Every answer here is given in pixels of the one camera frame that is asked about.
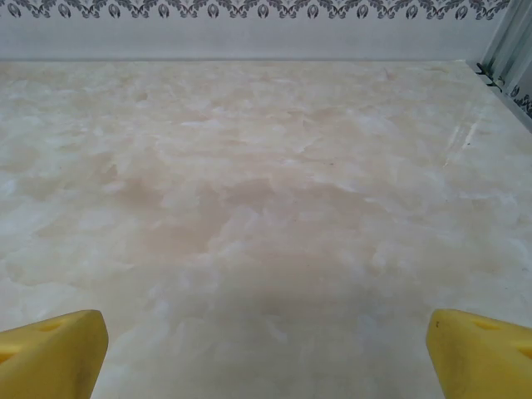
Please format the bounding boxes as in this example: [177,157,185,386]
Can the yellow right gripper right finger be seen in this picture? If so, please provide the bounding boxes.
[429,308,532,399]

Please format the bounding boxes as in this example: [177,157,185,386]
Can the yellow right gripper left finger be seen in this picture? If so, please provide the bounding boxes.
[0,309,110,399]

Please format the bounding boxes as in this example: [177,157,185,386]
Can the aluminium frame post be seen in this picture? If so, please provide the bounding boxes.
[477,0,532,91]

